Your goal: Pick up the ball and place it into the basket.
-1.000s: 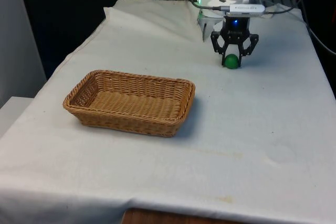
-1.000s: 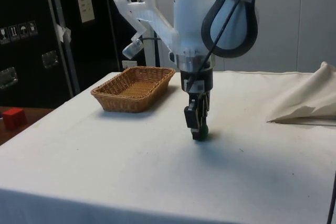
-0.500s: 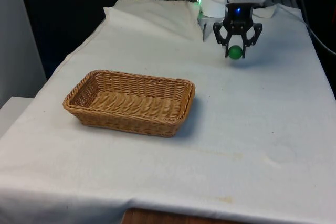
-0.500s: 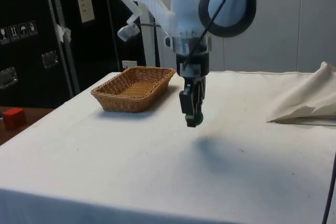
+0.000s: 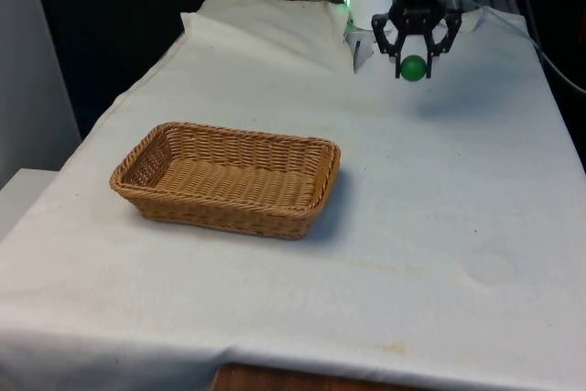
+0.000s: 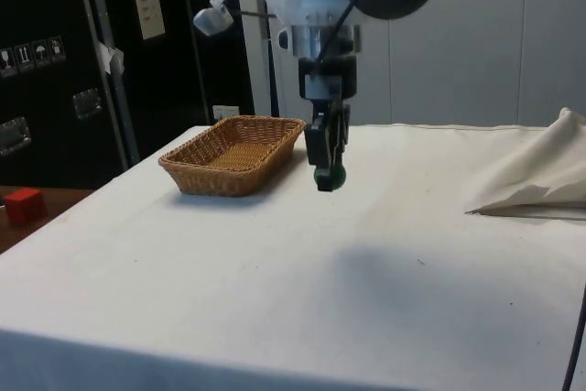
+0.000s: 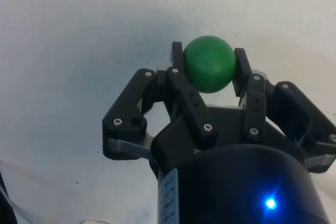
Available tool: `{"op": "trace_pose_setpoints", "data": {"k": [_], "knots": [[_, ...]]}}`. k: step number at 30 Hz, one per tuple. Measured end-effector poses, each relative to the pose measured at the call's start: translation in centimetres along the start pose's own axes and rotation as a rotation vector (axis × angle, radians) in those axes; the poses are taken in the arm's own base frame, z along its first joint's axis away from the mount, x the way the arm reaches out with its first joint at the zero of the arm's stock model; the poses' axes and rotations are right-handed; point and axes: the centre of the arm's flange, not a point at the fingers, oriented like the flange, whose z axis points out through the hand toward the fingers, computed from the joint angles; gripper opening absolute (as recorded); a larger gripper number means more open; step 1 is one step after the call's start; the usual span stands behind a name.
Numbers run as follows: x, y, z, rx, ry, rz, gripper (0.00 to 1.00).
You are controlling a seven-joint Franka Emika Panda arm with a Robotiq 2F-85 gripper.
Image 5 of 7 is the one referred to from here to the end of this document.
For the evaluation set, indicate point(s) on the green ball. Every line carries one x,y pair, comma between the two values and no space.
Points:
413,69

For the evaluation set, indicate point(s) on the wicker basket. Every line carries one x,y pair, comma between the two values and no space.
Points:
229,180

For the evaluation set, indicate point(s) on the grey cabinet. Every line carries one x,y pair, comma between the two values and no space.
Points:
32,66

